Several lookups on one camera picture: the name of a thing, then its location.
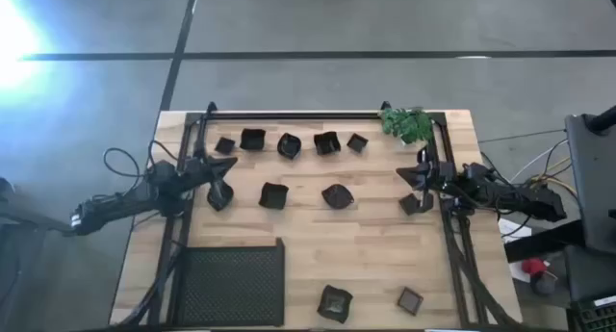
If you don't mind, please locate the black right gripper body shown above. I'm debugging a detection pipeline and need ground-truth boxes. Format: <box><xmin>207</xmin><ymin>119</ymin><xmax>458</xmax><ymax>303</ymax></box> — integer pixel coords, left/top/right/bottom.
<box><xmin>416</xmin><ymin>146</ymin><xmax>457</xmax><ymax>192</ymax></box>

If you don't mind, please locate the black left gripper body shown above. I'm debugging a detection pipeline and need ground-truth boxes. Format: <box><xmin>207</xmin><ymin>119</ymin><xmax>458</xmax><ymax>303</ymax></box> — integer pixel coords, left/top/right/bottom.
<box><xmin>185</xmin><ymin>154</ymin><xmax>217</xmax><ymax>187</ymax></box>

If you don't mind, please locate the rounded black plate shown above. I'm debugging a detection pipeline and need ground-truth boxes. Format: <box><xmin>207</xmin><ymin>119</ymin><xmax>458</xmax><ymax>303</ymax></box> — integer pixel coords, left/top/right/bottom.
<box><xmin>276</xmin><ymin>132</ymin><xmax>303</xmax><ymax>161</ymax></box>
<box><xmin>206</xmin><ymin>180</ymin><xmax>236</xmax><ymax>213</ymax></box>

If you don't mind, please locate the small square black plate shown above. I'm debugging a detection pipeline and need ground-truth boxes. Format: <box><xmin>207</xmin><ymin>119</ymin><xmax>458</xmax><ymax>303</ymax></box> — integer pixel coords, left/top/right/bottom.
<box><xmin>214</xmin><ymin>136</ymin><xmax>237</xmax><ymax>156</ymax></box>
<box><xmin>346</xmin><ymin>133</ymin><xmax>370</xmax><ymax>154</ymax></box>
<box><xmin>397</xmin><ymin>286</ymin><xmax>425</xmax><ymax>317</ymax></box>
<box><xmin>398</xmin><ymin>192</ymin><xmax>424</xmax><ymax>217</ymax></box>

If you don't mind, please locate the wavy square black plate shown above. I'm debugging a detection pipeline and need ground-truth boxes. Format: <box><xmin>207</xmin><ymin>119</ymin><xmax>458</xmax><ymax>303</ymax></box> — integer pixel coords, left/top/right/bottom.
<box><xmin>258</xmin><ymin>181</ymin><xmax>291</xmax><ymax>211</ymax></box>
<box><xmin>313</xmin><ymin>131</ymin><xmax>342</xmax><ymax>157</ymax></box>
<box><xmin>239</xmin><ymin>128</ymin><xmax>267</xmax><ymax>152</ymax></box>

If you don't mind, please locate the leaf shaped black plate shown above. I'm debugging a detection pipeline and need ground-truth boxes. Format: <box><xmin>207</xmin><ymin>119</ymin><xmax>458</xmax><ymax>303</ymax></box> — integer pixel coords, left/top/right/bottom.
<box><xmin>321</xmin><ymin>183</ymin><xmax>356</xmax><ymax>211</ymax></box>

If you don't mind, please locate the large wavy black plate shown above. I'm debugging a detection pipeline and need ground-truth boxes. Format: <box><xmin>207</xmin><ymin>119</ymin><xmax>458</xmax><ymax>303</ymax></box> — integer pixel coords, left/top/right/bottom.
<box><xmin>316</xmin><ymin>284</ymin><xmax>354</xmax><ymax>324</ymax></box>

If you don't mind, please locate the green plant in white pot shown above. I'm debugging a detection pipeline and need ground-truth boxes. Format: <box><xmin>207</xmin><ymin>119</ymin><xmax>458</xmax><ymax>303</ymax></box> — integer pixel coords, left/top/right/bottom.
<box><xmin>377</xmin><ymin>106</ymin><xmax>435</xmax><ymax>146</ymax></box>

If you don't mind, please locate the white paper sheet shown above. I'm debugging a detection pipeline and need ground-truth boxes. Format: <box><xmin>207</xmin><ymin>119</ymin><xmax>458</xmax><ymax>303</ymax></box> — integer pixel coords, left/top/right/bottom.
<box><xmin>498</xmin><ymin>217</ymin><xmax>533</xmax><ymax>244</ymax></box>

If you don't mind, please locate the black perforated metal tray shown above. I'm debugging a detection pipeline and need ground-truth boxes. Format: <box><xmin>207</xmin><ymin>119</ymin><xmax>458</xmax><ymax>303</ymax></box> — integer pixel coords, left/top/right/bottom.
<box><xmin>171</xmin><ymin>237</ymin><xmax>286</xmax><ymax>328</ymax></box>

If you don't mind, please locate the red round object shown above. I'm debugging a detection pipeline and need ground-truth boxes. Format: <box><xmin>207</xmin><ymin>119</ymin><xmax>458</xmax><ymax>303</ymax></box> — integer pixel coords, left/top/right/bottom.
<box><xmin>522</xmin><ymin>257</ymin><xmax>550</xmax><ymax>277</ymax></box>

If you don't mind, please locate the grey round object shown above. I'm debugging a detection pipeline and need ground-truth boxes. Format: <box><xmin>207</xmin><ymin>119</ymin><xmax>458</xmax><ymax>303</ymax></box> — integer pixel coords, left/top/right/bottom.
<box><xmin>530</xmin><ymin>272</ymin><xmax>558</xmax><ymax>297</ymax></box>

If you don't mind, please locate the dark equipment cart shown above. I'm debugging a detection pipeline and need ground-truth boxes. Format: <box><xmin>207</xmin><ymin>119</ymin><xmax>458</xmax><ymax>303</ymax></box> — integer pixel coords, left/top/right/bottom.
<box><xmin>502</xmin><ymin>105</ymin><xmax>616</xmax><ymax>264</ymax></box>

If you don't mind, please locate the black floor stand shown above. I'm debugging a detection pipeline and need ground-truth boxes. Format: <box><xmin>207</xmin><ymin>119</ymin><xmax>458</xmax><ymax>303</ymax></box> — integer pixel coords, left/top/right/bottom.
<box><xmin>0</xmin><ymin>176</ymin><xmax>79</xmax><ymax>240</ymax></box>

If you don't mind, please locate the black seat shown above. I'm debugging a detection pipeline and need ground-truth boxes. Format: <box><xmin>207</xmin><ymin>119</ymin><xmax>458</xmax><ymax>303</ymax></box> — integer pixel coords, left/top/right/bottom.
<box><xmin>562</xmin><ymin>244</ymin><xmax>616</xmax><ymax>304</ymax></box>

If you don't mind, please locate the dark plastic crate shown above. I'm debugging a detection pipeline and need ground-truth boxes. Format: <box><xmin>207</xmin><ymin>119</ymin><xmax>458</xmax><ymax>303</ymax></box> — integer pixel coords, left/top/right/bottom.
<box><xmin>566</xmin><ymin>295</ymin><xmax>616</xmax><ymax>332</ymax></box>

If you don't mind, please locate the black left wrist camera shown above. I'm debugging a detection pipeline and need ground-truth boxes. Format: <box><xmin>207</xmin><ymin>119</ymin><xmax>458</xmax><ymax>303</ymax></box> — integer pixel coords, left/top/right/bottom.
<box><xmin>205</xmin><ymin>154</ymin><xmax>240</xmax><ymax>184</ymax></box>

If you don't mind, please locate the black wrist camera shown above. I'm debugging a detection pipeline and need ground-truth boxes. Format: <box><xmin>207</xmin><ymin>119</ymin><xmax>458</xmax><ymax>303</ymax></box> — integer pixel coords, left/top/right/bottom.
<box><xmin>395</xmin><ymin>161</ymin><xmax>430</xmax><ymax>192</ymax></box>
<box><xmin>205</xmin><ymin>154</ymin><xmax>240</xmax><ymax>184</ymax></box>

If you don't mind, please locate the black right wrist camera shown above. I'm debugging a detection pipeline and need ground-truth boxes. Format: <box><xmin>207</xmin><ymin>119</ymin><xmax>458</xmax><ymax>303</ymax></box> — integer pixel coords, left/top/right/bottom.
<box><xmin>395</xmin><ymin>161</ymin><xmax>430</xmax><ymax>192</ymax></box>

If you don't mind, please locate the thin black cable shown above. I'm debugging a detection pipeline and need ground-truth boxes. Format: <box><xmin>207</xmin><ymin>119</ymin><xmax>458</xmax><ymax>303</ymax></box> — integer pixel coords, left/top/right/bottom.
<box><xmin>478</xmin><ymin>128</ymin><xmax>567</xmax><ymax>144</ymax></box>

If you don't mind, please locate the white cable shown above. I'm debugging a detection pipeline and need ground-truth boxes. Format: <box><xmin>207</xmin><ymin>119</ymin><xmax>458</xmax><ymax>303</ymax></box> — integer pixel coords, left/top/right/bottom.
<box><xmin>508</xmin><ymin>139</ymin><xmax>570</xmax><ymax>184</ymax></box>

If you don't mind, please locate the yellow cable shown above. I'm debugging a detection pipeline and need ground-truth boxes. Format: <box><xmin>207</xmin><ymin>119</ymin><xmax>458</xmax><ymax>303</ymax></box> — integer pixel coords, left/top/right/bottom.
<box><xmin>526</xmin><ymin>156</ymin><xmax>578</xmax><ymax>198</ymax></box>

